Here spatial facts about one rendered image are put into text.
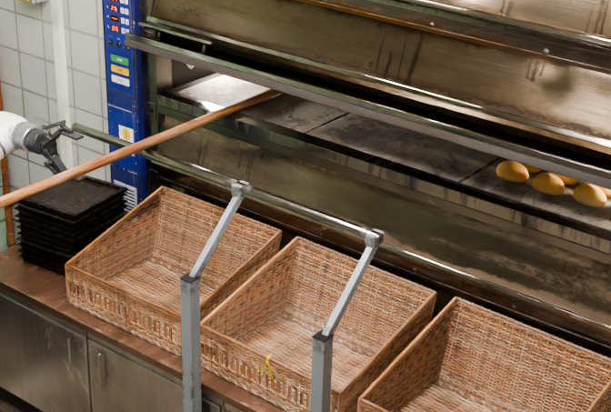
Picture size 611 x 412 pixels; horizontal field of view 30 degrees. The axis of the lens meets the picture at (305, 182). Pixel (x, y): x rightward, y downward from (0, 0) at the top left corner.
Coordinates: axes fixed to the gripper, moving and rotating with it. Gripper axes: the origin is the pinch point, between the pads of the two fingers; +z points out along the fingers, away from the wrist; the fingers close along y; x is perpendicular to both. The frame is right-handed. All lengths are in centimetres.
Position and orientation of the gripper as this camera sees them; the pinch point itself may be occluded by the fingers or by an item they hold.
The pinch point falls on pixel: (78, 157)
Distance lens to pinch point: 351.0
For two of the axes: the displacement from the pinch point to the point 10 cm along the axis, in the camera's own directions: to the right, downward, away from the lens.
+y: -0.3, 9.1, 4.2
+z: 7.8, 2.9, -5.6
